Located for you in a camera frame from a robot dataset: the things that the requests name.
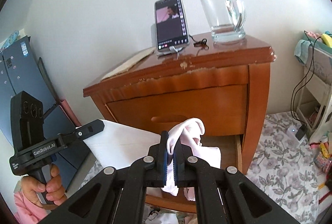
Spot white power strip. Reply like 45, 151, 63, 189
286, 125, 298, 141

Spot grey floral blanket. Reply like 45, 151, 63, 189
83, 112, 331, 223

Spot wooden drawer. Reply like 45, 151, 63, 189
107, 85, 247, 136
145, 135, 243, 213

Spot smartphone on stand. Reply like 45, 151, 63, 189
154, 0, 190, 55

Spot glass mug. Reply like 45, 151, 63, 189
200, 0, 247, 44

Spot dark blue cabinet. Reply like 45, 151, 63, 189
0, 35, 90, 192

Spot teal cloth on shelf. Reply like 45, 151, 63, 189
294, 40, 311, 65

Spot white garment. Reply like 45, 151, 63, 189
84, 120, 161, 170

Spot black power cable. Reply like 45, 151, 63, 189
290, 37, 325, 126

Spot left hand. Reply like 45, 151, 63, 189
21, 164, 67, 208

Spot white hello kitty sock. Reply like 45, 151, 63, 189
142, 205, 179, 224

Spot pink garment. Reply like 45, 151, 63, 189
162, 118, 221, 196

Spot pink board by wall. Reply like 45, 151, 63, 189
60, 100, 82, 127

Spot white lattice shelf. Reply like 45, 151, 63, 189
296, 35, 331, 143

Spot colourful snack packets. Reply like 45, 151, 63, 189
309, 132, 332, 188

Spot wooden nightstand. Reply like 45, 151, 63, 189
83, 33, 276, 173

